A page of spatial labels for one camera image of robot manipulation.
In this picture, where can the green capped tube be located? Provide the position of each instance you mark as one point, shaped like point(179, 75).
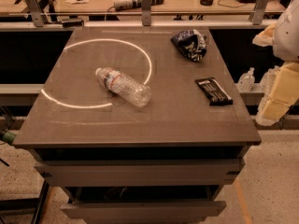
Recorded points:
point(7, 137)

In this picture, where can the metal bracket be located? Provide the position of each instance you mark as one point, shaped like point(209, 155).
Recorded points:
point(146, 12)
point(36, 13)
point(256, 17)

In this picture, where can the upper grey drawer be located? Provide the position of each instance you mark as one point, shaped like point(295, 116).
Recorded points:
point(139, 173)

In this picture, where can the lower grey drawer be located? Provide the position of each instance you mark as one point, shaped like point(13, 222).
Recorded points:
point(143, 213)

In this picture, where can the grey drawer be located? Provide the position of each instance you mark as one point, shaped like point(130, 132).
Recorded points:
point(143, 213)
point(139, 173)

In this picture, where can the black snack bar wrapper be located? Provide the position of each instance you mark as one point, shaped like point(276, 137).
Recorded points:
point(213, 91)

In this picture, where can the clear sanitizer bottle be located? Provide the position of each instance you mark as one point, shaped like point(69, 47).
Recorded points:
point(246, 81)
point(267, 76)

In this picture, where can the clear sanitizer bottle right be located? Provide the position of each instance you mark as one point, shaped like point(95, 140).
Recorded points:
point(267, 76)

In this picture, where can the crumpled dark chip bag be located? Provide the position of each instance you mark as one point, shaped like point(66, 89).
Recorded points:
point(191, 44)

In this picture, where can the clear sanitizer bottle left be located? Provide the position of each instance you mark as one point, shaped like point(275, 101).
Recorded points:
point(246, 81)

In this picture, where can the left metal bracket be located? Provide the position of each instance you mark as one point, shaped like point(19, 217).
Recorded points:
point(36, 13)

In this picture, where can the clear plastic water bottle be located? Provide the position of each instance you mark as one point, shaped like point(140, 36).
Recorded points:
point(129, 89)

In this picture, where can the grey drawer cabinet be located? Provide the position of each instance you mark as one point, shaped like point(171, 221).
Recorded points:
point(177, 123)

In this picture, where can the white circle tape marking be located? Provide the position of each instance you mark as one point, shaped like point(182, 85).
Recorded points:
point(73, 83)

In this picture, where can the right metal bracket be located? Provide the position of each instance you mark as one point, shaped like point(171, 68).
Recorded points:
point(256, 17)

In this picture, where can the white power strip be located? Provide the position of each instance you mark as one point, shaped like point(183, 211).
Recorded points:
point(131, 4)

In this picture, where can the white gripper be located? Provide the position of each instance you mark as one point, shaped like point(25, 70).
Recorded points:
point(289, 36)

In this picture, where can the middle metal bracket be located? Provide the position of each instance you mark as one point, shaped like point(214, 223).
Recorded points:
point(146, 12)

